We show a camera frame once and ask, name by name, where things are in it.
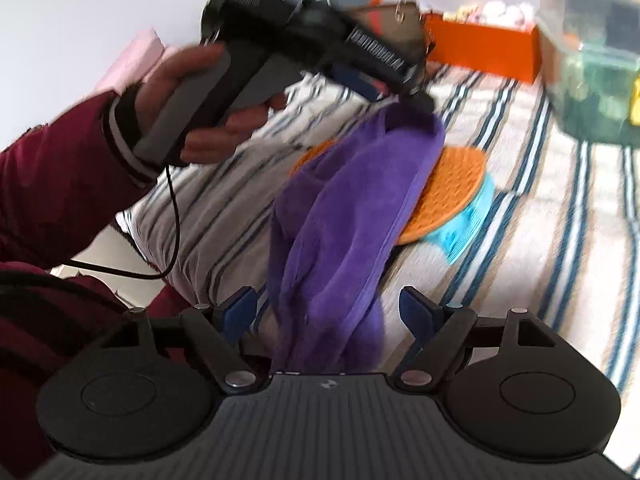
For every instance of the person's left forearm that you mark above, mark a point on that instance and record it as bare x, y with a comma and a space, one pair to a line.
55, 180

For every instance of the striped bed blanket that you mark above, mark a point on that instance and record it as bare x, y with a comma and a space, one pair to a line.
540, 240

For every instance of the person's maroon clothing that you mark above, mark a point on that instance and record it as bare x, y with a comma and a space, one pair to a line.
75, 320

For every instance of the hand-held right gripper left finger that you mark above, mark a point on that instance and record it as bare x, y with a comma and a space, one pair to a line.
238, 313

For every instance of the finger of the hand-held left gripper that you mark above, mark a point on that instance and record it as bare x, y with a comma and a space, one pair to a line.
419, 102

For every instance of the light blue silicone mat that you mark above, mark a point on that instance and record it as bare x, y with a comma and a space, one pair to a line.
462, 230

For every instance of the purple towel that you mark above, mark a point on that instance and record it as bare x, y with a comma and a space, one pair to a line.
340, 220

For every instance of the person's left hand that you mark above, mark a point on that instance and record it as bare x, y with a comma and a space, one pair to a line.
175, 77

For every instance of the pink cloth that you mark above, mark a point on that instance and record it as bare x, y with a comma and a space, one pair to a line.
135, 57

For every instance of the orange round silicone mat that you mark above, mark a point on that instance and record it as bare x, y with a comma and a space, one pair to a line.
450, 190

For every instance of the clear plastic storage box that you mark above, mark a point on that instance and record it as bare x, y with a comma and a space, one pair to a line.
595, 55

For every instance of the orange cardboard box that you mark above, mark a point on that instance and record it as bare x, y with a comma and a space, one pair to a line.
480, 45

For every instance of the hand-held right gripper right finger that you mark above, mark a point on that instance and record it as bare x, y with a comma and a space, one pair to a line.
415, 311

